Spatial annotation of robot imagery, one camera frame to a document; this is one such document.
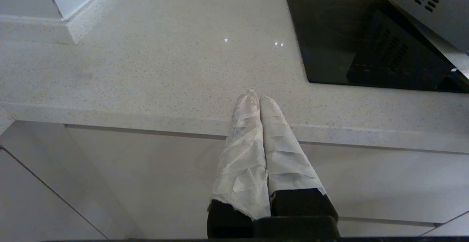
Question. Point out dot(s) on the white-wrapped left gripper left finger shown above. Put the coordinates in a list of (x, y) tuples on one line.
[(242, 161)]

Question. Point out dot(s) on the white cabinet filler panel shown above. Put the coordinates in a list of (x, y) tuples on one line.
[(69, 176)]

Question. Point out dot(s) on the white cabinet drawer front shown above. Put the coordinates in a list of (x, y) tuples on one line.
[(165, 179)]

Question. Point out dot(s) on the silver microwave oven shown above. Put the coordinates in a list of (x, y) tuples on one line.
[(450, 18)]

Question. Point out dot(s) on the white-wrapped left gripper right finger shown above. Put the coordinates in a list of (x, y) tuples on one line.
[(285, 161)]

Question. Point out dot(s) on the black induction cooktop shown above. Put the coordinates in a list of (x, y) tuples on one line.
[(329, 40)]

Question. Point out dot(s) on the white cabinet door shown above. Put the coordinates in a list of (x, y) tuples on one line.
[(33, 205)]

